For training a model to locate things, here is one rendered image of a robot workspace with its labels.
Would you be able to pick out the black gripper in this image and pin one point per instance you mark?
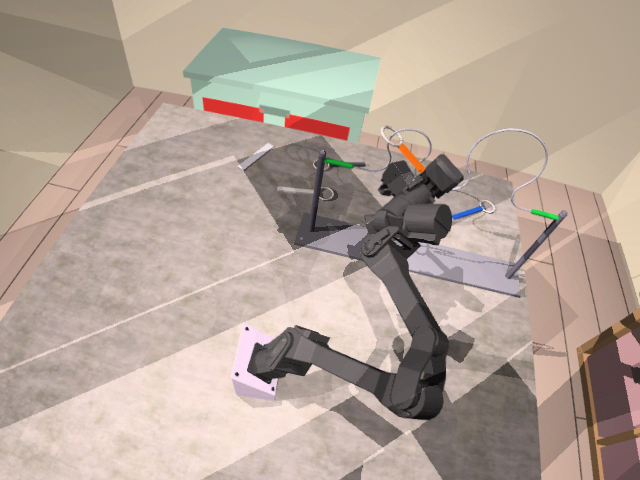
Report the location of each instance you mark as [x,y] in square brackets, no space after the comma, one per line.
[440,177]

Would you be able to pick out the black handle with grey loop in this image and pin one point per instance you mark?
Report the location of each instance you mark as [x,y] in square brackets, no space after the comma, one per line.
[361,164]

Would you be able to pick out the orange handle with grey loop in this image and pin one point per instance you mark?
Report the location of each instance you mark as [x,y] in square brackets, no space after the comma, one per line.
[402,148]

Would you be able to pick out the blue handle with grey loop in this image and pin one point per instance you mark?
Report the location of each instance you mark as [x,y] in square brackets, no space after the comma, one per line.
[474,210]

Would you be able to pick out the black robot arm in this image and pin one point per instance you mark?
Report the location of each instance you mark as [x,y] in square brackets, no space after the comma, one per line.
[296,349]

